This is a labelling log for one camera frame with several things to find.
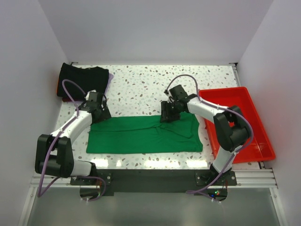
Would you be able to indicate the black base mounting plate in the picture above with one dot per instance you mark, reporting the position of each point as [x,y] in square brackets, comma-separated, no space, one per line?
[143,181]

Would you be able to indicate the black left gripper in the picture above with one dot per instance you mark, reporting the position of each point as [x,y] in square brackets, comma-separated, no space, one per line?
[105,114]

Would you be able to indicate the dark red folded t shirt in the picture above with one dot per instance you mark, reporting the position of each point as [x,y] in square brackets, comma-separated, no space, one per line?
[60,92]

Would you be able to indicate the black folded t shirt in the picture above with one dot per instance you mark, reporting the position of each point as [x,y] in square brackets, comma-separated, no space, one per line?
[88,79]

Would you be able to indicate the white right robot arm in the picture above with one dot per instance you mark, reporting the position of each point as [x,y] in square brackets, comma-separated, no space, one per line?
[231,128]

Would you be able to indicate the green t shirt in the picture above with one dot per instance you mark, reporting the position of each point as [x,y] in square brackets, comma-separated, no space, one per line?
[144,134]

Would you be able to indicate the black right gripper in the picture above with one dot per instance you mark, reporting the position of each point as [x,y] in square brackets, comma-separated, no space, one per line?
[166,115]

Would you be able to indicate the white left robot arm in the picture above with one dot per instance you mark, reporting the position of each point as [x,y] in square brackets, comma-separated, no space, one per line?
[54,154]

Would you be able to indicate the lilac folded t shirt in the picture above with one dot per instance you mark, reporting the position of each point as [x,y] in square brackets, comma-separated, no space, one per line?
[110,78]

